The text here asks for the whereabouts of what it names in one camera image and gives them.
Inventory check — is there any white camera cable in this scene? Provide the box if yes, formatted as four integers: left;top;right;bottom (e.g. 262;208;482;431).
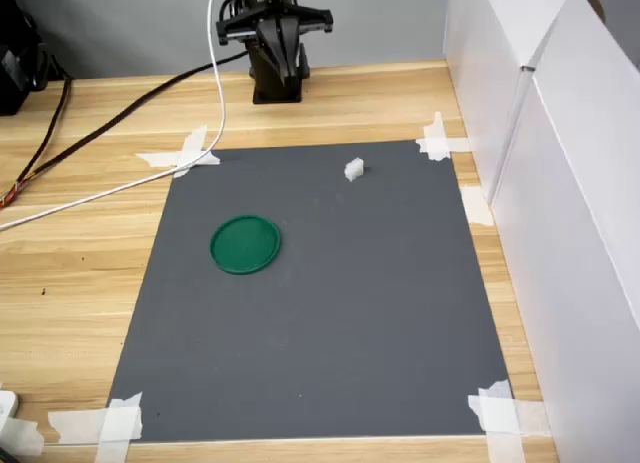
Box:
0;0;228;233

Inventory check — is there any white tape patch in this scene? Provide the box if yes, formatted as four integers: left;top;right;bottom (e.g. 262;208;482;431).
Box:
459;184;497;228
0;416;46;459
415;111;472;163
47;391;144;463
134;124;222;180
466;379;547;463

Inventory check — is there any thick black cable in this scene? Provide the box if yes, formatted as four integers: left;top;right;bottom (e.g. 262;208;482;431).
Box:
17;51;251;187

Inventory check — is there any small white plastic terminal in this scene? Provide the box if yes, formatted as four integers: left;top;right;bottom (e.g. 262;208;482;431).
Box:
343;156;366;184

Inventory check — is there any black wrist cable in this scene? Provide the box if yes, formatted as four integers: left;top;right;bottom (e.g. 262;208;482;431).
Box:
219;0;252;20

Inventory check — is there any round green lid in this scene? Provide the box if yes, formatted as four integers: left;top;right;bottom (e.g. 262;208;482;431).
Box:
209;214;283;277

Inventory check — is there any braided black cable bundle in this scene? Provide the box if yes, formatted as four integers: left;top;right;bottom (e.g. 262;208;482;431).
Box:
0;76;74;210

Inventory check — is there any white partition panel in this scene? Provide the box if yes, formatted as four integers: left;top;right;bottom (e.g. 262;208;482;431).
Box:
491;0;640;463
442;0;591;208

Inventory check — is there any dark grey mat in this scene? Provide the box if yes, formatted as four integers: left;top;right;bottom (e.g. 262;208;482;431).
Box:
107;139;517;442

